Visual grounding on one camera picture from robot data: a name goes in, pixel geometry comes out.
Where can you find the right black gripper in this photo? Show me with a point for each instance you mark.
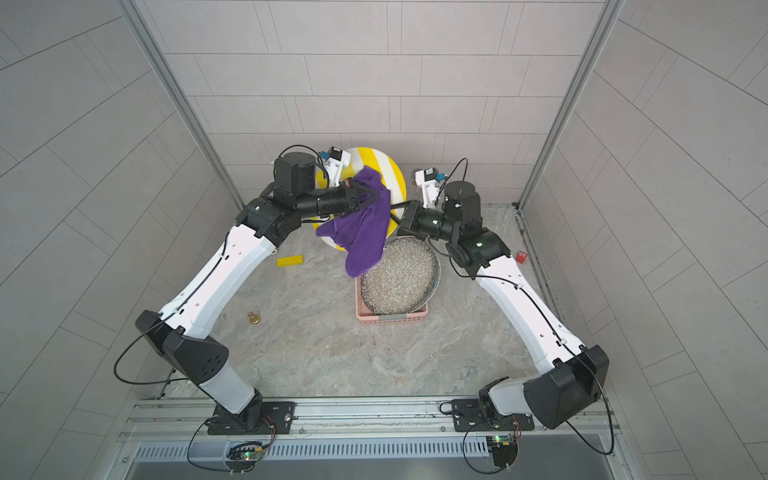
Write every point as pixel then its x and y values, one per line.
pixel 416 215

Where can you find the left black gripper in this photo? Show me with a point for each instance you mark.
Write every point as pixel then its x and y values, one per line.
pixel 351 200

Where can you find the yellow white striped plate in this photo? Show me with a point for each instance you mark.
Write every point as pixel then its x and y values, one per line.
pixel 391 175

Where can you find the purple cloth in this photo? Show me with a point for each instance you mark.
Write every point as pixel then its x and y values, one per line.
pixel 363 233

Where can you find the grey speckled plate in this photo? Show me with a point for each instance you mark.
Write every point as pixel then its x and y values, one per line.
pixel 404 280

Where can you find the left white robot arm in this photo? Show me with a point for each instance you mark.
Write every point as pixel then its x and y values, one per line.
pixel 304 189

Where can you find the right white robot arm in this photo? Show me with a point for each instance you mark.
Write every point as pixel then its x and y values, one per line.
pixel 571 375

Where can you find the yellow toy block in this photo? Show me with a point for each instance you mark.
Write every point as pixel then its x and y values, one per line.
pixel 290 261

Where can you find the pink plastic dish rack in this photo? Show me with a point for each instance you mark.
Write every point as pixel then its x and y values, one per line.
pixel 367 317

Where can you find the small red cube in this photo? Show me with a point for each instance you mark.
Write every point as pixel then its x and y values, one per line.
pixel 521 257

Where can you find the right circuit board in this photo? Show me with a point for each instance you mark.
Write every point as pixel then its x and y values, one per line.
pixel 503 450

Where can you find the circuit board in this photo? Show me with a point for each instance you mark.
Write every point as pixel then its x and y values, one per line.
pixel 503 450
pixel 243 457

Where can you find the left circuit board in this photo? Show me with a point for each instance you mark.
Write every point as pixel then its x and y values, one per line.
pixel 243 457

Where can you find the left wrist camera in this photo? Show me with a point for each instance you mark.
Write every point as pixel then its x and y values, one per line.
pixel 334 161

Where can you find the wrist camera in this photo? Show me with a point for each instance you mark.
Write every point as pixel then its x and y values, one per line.
pixel 430 181
pixel 334 161

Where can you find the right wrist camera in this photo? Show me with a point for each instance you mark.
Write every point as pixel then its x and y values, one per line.
pixel 430 181

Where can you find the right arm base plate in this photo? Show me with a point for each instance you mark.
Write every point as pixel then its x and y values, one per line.
pixel 480 416

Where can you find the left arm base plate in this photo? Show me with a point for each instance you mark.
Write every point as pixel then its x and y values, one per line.
pixel 264 418

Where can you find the aluminium front rail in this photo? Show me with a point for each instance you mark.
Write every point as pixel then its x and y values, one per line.
pixel 316 418

